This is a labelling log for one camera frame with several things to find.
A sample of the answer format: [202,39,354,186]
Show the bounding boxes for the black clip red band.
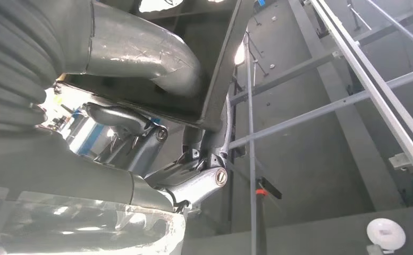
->
[255,177,283,200]

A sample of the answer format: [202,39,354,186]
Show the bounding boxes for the large stainless steel table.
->
[227,0,413,255]

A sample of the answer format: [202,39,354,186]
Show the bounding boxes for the white round device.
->
[366,217,407,255]

